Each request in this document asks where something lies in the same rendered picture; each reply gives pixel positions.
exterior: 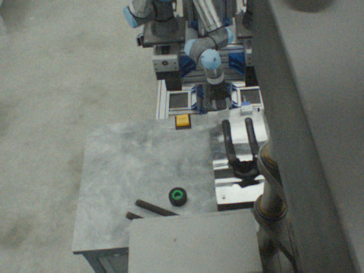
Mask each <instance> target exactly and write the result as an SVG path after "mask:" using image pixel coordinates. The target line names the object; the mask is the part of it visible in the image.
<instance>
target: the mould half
mask: <svg viewBox="0 0 364 273"><path fill-rule="evenodd" d="M257 108H258V107H252V109H253V115H246V116H242V112H241V109H233V110H229V111H230V116H231V117H228V118H220V117H219V114H218V111H214V112H208V113H207V119H208V127H209V138H210V143H211V153H212V162H213V175H214V185H215V191H216V202H217V207H218V211H228V210H235V209H249V208H254V203H255V199H256V198H257V197H258V196H259V195H260V194H262V193H263V188H264V182H265V178H264V177H263V176H262V174H261V173H260V174H259V175H257V176H255V177H253V178H251V179H239V178H237V177H235V176H234V171H233V167H232V166H231V165H230V164H229V163H228V161H227V159H228V158H227V155H226V149H225V145H224V132H223V128H222V121H223V120H229V122H230V126H231V133H232V137H233V144H234V150H235V154H236V158H238V159H240V161H249V160H251V161H252V157H253V155H252V151H251V149H250V146H249V143H248V139H247V134H246V129H245V118H251V119H252V120H253V125H254V129H255V134H256V140H257V144H258V146H259V149H260V147H261V146H262V145H263V144H264V143H265V142H267V141H268V140H267V133H266V129H265V125H264V121H263V116H262V113H261V108H260V107H259V112H258V111H257ZM223 194H225V195H226V198H225V199H222V195H223Z"/></svg>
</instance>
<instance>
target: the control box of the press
mask: <svg viewBox="0 0 364 273"><path fill-rule="evenodd" d="M128 259H129V272H128V273H263V269H262V265H261V263H262V261H261V255H260V251H259V245H258V241H257V234H256V230H255V224H254V214H253V213H251V212H250V210H249V209H245V210H238V211H224V212H217V213H203V214H182V215H175V216H162V217H154V218H140V219H133V223H130V230H129V258H128Z"/></svg>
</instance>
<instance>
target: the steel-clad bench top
mask: <svg viewBox="0 0 364 273"><path fill-rule="evenodd" d="M202 121H203V122H202ZM190 122H191V129H178V130H176V121H175V118H160V119H153V120H141V121H134V122H123V123H110V124H103V125H92V126H88V133H87V138H86V146H85V151H84V164H83V172H82V177H81V186H80V190H79V199H78V203H77V216H76V221H75V229H74V234H73V242H72V247H71V252H77V251H85V250H98V249H113V248H127V247H129V230H130V223H133V221H132V220H129V219H127V218H126V217H125V212H127V211H128V212H130V213H135V214H136V215H139V216H142V217H144V218H154V217H162V215H160V214H157V213H153V212H151V211H149V210H146V209H144V208H142V207H139V206H137V205H135V200H136V199H140V200H142V201H145V202H147V203H152V204H154V205H157V206H158V207H161V208H163V209H166V210H168V211H171V212H173V213H177V214H179V215H189V214H203V213H217V212H224V211H218V207H217V202H216V191H215V181H214V175H213V165H212V164H209V163H208V161H212V153H211V143H210V138H209V127H208V119H207V114H204V115H202V116H201V115H197V116H191V117H190ZM176 187H181V188H183V189H185V191H186V192H187V202H186V203H185V204H184V205H182V206H179V207H176V206H174V205H172V204H171V203H170V202H169V198H168V193H169V192H170V191H171V190H172V189H173V188H176ZM238 210H245V209H235V210H228V211H238ZM249 210H250V212H251V213H254V208H249Z"/></svg>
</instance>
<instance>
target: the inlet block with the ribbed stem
mask: <svg viewBox="0 0 364 273"><path fill-rule="evenodd" d="M243 100H244V102H241V112H242V116H246V115H253V109H252V106H251V105H250V102H249V101H246V100H245V96H243Z"/></svg>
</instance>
